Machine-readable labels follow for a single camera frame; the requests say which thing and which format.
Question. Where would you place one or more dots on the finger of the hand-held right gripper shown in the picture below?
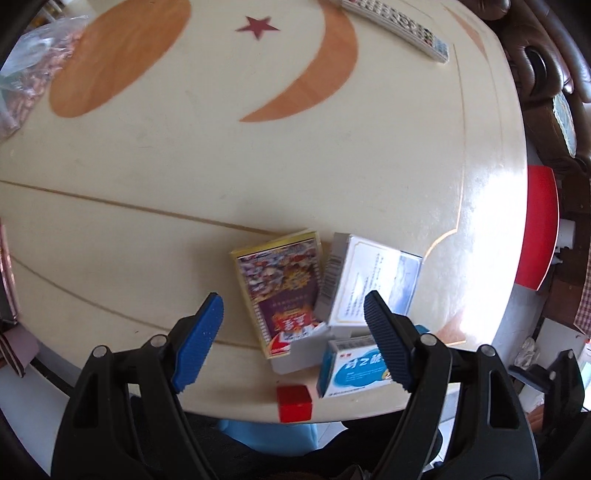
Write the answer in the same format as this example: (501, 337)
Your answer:
(561, 378)

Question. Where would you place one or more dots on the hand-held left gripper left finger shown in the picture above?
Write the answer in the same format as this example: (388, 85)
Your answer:
(198, 341)

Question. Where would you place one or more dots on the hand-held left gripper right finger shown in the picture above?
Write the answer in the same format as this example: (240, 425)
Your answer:
(390, 341)

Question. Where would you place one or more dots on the blue medicine box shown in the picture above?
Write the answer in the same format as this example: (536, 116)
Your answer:
(351, 369)

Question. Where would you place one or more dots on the white and blue box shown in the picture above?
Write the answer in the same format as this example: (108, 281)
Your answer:
(364, 272)

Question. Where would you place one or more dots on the patterned yellow-edged box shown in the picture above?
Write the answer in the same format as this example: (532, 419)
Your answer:
(279, 281)

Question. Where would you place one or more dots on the checked tablecloth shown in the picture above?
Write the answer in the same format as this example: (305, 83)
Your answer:
(584, 304)

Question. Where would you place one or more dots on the small red box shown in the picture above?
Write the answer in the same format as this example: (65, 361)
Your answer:
(294, 404)

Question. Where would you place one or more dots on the light blue stool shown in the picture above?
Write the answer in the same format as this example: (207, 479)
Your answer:
(268, 434)

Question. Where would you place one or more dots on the red plastic stool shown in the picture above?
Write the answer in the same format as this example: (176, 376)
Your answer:
(538, 230)

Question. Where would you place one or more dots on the teal seat cover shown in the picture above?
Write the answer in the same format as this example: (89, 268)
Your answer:
(565, 124)

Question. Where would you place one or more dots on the plastic bag of peanuts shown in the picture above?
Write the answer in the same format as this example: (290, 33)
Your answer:
(32, 69)

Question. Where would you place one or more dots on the white remote control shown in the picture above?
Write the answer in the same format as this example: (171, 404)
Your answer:
(397, 21)

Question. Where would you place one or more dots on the brown leather armchair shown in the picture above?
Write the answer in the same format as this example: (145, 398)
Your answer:
(540, 55)

